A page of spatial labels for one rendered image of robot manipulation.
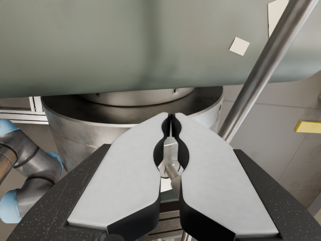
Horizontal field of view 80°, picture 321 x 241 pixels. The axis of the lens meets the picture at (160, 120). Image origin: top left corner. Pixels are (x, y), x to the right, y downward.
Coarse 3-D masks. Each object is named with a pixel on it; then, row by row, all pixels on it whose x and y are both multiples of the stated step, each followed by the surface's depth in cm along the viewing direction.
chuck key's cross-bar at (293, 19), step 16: (304, 0) 9; (288, 16) 10; (304, 16) 9; (272, 32) 11; (288, 32) 10; (272, 48) 11; (288, 48) 11; (256, 64) 12; (272, 64) 11; (256, 80) 12; (240, 96) 13; (256, 96) 13; (240, 112) 14; (224, 128) 15
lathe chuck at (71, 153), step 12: (216, 120) 31; (216, 132) 34; (60, 144) 28; (72, 144) 26; (84, 144) 25; (168, 144) 25; (60, 156) 32; (72, 156) 27; (84, 156) 26; (168, 156) 26; (72, 168) 29; (180, 168) 28; (168, 180) 28
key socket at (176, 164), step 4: (172, 160) 27; (176, 160) 27; (164, 164) 27; (168, 164) 27; (176, 164) 28; (160, 168) 27; (164, 168) 27; (176, 168) 28; (160, 172) 27; (164, 172) 27; (164, 176) 28; (168, 176) 28
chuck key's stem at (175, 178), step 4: (172, 164) 27; (168, 168) 27; (172, 168) 26; (168, 172) 26; (172, 172) 26; (176, 172) 26; (172, 176) 25; (176, 176) 25; (180, 176) 25; (172, 180) 25; (176, 180) 24; (180, 180) 24; (172, 184) 24; (176, 184) 24; (180, 184) 24; (172, 188) 24; (176, 188) 24; (176, 192) 24
